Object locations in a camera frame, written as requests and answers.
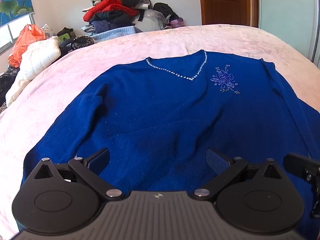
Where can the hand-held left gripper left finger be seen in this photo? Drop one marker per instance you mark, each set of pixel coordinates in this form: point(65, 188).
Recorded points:
point(101, 158)

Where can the pink fleece blanket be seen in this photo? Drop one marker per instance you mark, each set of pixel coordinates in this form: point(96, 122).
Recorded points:
point(75, 62)

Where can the dark floral cloth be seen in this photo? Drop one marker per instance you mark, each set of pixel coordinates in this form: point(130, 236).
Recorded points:
point(6, 82)

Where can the black jacket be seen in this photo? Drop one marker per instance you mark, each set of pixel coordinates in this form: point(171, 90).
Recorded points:
point(165, 10)

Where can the black and green bag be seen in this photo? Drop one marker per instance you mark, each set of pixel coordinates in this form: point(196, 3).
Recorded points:
point(66, 33)

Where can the red garment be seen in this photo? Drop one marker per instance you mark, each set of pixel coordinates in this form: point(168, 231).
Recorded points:
point(110, 7)

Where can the blue beaded v-neck sweater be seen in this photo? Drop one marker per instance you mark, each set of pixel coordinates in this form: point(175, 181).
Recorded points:
point(160, 110)

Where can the purple bag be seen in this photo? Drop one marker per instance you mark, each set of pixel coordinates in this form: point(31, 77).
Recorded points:
point(177, 23)

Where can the lotus print roller blind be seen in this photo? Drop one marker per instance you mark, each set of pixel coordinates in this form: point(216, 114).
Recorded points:
point(12, 0)

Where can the translucent plastic bag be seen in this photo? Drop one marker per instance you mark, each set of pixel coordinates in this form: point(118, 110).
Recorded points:
point(152, 20)

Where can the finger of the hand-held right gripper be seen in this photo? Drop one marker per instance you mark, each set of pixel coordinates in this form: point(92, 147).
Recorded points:
point(300, 163)

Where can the white quilted jacket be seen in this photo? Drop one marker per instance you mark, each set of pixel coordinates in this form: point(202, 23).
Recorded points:
point(35, 60)

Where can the orange plastic bag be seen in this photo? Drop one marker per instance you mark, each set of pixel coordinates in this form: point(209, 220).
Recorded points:
point(22, 45)

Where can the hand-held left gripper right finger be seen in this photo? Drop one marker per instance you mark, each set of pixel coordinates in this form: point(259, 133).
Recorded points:
point(217, 160)

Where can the dark navy garments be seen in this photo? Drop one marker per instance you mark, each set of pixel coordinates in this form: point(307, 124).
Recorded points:
point(112, 20)

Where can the white floral pillow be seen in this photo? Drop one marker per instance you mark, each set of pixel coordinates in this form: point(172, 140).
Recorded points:
point(48, 31)

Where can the brown wooden door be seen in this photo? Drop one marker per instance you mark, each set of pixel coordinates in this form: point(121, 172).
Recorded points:
point(225, 2)

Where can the light blue knit sweater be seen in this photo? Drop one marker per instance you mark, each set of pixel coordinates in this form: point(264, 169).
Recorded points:
point(115, 33)

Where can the window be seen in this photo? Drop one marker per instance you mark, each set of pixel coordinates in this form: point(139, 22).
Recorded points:
point(10, 35)

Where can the dark patterned garment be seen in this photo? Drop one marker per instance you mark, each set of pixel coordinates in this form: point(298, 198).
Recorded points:
point(80, 43)

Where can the pale sliding wardrobe door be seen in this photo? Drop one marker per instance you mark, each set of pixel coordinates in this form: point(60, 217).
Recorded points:
point(287, 7)

